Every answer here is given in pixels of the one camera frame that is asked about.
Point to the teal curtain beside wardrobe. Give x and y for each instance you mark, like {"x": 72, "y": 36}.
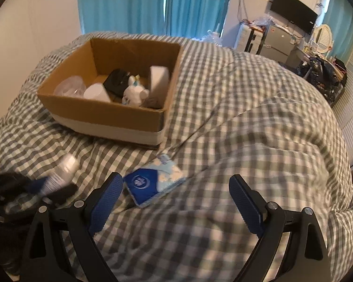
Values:
{"x": 339, "y": 14}

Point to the wide teal curtain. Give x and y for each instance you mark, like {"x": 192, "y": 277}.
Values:
{"x": 120, "y": 3}

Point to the white suitcase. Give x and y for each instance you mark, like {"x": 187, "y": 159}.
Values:
{"x": 244, "y": 38}

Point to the white oval mirror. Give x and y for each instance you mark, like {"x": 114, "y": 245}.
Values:
{"x": 323, "y": 36}

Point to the large clear water jug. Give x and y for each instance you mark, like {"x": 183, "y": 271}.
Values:
{"x": 213, "y": 38}

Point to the cardboard box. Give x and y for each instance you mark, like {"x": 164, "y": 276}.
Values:
{"x": 106, "y": 120}

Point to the white plush toy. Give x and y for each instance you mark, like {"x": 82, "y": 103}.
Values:
{"x": 133, "y": 94}

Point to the black wall television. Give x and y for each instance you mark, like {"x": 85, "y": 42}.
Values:
{"x": 294, "y": 10}

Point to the white cup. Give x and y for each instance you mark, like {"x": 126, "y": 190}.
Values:
{"x": 95, "y": 92}

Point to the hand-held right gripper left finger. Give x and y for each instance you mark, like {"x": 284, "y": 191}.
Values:
{"x": 106, "y": 205}

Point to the black small device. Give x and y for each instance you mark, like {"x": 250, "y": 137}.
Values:
{"x": 116, "y": 82}

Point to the clear plastic bag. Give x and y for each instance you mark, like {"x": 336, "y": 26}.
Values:
{"x": 260, "y": 23}

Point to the clear plastic jar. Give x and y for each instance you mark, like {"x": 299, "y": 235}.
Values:
{"x": 70, "y": 86}

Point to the grey checkered blanket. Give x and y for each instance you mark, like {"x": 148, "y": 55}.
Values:
{"x": 238, "y": 123}

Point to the blue tissue packet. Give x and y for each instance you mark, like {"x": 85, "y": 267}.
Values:
{"x": 141, "y": 182}

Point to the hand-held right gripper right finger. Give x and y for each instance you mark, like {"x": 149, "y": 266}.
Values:
{"x": 247, "y": 205}

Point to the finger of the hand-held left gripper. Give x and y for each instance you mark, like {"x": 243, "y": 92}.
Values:
{"x": 63, "y": 192}
{"x": 36, "y": 186}

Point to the black plastic bag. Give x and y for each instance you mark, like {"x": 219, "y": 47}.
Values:
{"x": 320, "y": 70}

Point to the white bottle with blue label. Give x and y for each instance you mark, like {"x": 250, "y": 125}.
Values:
{"x": 63, "y": 171}

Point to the white rectangular box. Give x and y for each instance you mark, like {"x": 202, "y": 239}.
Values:
{"x": 158, "y": 79}

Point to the grey small fridge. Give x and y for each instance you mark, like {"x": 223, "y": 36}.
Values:
{"x": 276, "y": 41}

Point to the grey soft item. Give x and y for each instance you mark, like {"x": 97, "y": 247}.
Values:
{"x": 153, "y": 102}

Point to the narrow teal curtain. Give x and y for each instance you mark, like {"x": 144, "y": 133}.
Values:
{"x": 197, "y": 6}

